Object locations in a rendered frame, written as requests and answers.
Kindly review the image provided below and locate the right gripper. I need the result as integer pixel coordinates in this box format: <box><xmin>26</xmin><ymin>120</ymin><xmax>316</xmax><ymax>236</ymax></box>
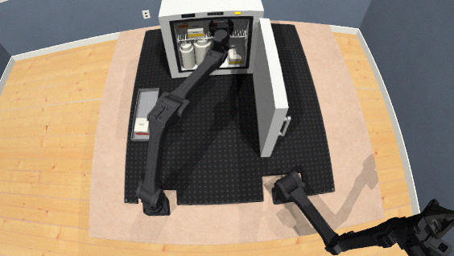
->
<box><xmin>406</xmin><ymin>199</ymin><xmax>454</xmax><ymax>248</ymax></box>

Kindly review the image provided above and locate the white cardboard box with yellow band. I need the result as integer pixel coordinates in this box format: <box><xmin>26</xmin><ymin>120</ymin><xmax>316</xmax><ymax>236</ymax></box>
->
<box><xmin>229</xmin><ymin>49</ymin><xmax>244</xmax><ymax>65</ymax></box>

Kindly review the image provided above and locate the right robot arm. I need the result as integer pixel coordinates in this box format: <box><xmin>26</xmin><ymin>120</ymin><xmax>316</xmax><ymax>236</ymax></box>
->
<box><xmin>272</xmin><ymin>171</ymin><xmax>452</xmax><ymax>256</ymax></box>

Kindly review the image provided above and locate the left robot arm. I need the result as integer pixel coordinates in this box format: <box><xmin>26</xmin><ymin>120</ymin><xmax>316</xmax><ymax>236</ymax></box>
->
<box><xmin>136</xmin><ymin>20</ymin><xmax>229</xmax><ymax>214</ymax></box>

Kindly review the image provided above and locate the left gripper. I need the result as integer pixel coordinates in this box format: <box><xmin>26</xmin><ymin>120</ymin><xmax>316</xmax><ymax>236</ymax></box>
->
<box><xmin>208</xmin><ymin>19</ymin><xmax>233</xmax><ymax>36</ymax></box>

